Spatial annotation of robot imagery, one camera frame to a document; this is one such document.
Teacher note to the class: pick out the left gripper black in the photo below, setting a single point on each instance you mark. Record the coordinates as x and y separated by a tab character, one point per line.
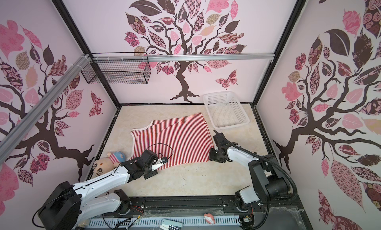
153	173

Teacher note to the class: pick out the red white striped tank top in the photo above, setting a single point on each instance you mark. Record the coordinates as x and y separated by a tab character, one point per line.
183	140

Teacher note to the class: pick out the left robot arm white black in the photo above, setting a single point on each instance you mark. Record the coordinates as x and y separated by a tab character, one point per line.
71	204

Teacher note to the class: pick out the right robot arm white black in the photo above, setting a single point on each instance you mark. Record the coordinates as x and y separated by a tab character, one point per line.
268	182

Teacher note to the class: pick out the white plastic laundry basket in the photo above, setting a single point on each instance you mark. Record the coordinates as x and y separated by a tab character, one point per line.
224	110

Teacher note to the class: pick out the plush doll blue hat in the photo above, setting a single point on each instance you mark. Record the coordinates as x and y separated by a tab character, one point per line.
108	163

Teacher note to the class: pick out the red white small toy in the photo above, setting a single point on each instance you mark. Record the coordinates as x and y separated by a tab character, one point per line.
209	218

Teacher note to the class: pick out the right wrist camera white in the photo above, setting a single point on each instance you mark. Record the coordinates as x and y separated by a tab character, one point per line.
221	142

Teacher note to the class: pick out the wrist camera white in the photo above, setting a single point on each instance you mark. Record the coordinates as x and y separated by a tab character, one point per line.
221	142
160	162

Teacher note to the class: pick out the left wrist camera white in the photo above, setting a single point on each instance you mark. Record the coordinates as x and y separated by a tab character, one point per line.
160	162

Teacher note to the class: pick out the white slotted cable duct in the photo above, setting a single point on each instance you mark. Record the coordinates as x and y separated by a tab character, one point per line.
154	222

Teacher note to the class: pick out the white device on duct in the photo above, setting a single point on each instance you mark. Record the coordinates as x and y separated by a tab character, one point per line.
170	225

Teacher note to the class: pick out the aluminium rail back wall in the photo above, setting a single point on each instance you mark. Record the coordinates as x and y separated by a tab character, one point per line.
195	57

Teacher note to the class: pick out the aluminium rail wall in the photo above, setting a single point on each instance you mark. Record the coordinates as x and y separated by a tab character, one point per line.
10	142
195	57

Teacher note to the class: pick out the black wire mesh basket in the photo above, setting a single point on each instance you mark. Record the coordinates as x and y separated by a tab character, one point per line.
118	68

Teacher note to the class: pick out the aluminium rail left wall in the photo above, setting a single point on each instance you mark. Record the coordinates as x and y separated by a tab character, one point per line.
10	142

